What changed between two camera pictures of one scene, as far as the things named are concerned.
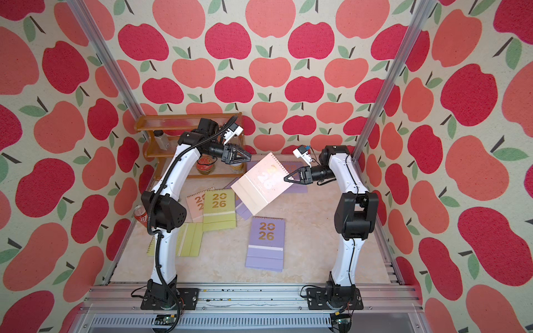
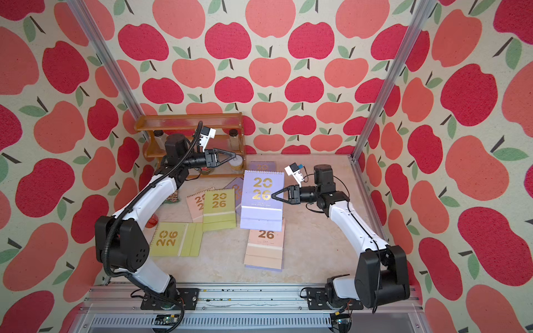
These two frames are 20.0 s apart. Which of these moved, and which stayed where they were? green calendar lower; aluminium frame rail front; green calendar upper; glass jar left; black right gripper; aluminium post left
Moved: black right gripper
Stayed: green calendar upper; aluminium frame rail front; green calendar lower; glass jar left; aluminium post left
